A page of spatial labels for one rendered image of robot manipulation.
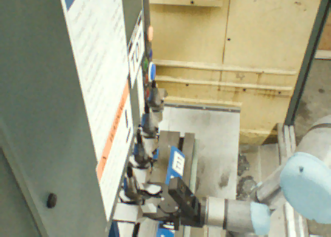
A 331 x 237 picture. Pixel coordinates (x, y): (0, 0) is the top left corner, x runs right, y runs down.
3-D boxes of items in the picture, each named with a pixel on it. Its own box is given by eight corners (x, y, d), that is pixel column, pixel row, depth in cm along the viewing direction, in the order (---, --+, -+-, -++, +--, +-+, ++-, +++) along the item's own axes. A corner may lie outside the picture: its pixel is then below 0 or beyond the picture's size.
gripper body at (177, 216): (156, 229, 101) (203, 235, 100) (155, 210, 95) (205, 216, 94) (160, 203, 107) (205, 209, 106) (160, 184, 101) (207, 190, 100)
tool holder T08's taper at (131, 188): (125, 181, 100) (123, 164, 95) (142, 184, 99) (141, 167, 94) (120, 196, 97) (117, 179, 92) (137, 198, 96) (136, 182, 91)
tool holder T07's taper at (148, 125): (142, 120, 115) (142, 104, 111) (157, 123, 114) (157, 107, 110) (137, 131, 112) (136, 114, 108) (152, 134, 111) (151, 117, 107)
